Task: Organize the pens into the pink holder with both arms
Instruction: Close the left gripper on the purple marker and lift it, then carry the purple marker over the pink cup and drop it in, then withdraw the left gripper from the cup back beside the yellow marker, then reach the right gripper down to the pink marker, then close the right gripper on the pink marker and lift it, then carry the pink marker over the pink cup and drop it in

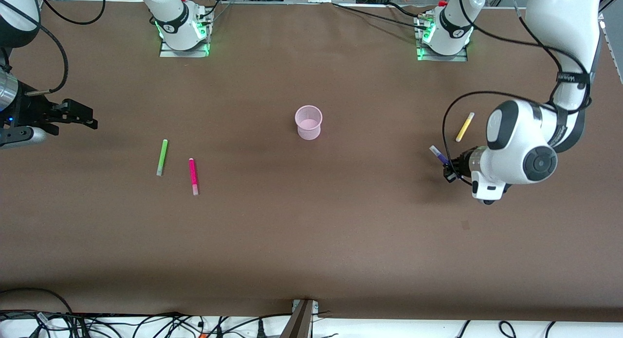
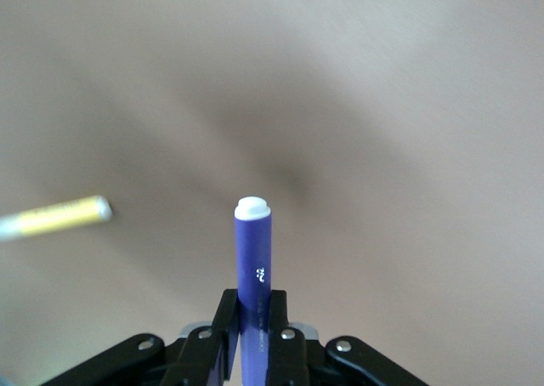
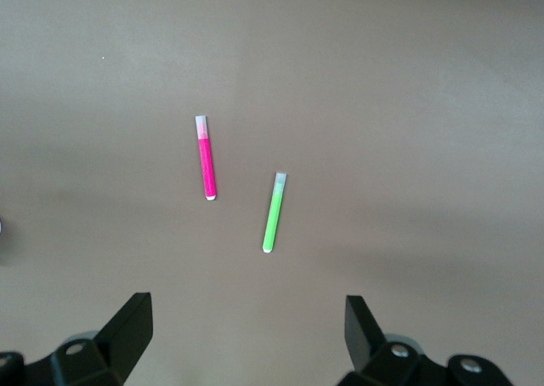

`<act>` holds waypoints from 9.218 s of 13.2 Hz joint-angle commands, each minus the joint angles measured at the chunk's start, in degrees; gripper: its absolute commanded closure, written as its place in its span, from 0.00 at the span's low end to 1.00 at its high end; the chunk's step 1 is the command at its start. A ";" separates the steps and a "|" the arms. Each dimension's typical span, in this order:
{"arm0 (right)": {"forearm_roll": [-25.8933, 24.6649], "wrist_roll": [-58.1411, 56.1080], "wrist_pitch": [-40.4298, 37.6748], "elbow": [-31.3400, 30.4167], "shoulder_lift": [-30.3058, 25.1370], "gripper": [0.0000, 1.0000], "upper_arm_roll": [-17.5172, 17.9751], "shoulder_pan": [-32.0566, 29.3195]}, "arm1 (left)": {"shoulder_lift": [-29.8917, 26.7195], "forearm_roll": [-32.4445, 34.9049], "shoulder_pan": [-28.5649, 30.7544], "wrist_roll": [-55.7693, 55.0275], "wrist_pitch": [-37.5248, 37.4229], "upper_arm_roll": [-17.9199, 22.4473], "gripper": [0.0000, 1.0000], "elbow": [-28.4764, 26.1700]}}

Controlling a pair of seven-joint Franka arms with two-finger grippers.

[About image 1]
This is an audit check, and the purple marker pen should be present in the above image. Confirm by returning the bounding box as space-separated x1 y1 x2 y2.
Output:
429 145 451 166

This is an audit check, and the pink mesh pen holder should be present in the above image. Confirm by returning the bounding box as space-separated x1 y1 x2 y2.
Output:
294 105 323 141

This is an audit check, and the yellow marker pen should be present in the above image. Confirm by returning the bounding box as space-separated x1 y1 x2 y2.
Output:
456 112 475 142

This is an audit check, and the green marker pen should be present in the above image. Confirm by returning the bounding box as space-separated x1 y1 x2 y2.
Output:
156 140 168 177

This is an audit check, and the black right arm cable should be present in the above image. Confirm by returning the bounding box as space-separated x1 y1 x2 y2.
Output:
0 0 106 95

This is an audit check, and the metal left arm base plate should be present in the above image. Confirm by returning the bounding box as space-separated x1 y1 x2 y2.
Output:
417 45 469 62

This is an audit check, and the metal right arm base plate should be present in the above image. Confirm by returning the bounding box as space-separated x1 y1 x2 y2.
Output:
160 39 211 58

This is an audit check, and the black cable across table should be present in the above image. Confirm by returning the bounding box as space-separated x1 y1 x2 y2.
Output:
331 1 434 31

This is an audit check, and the black looping floor cable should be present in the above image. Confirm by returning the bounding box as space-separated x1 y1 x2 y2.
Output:
0 287 73 315

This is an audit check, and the metal post with bracket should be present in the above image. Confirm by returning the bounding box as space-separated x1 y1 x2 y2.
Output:
281 299 319 338

